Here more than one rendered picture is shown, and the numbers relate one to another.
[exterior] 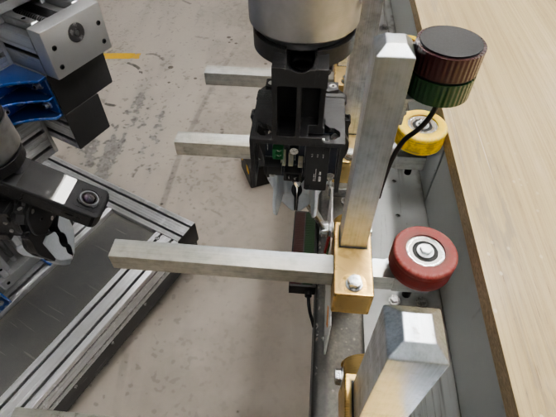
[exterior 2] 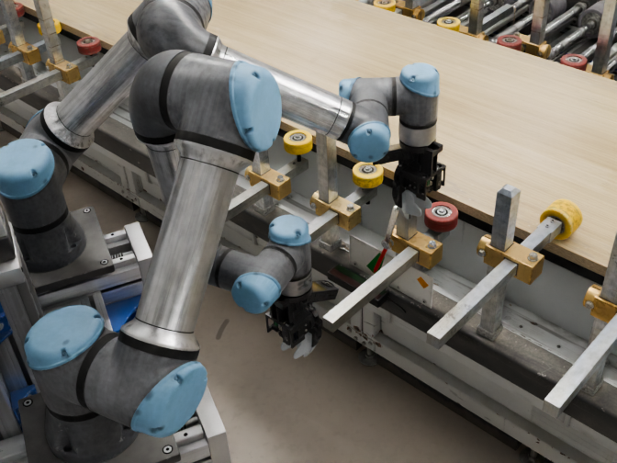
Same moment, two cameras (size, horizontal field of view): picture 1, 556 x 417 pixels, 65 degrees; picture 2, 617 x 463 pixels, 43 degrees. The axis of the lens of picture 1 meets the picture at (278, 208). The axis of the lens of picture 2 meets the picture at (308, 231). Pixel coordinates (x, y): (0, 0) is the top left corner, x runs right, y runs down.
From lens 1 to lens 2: 1.42 m
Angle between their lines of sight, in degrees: 37
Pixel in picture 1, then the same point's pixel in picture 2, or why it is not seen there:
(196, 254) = (363, 290)
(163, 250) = (349, 301)
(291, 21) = (431, 137)
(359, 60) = (330, 154)
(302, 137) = (437, 170)
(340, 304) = (432, 261)
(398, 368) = (513, 200)
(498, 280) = (472, 201)
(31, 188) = (315, 289)
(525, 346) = not seen: hidden behind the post
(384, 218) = not seen: hidden behind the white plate
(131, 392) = not seen: outside the picture
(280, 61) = (431, 150)
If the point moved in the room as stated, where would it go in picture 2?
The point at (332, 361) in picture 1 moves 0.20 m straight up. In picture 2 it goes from (437, 307) to (442, 244)
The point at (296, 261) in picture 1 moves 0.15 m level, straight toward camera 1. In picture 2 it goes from (400, 259) to (454, 287)
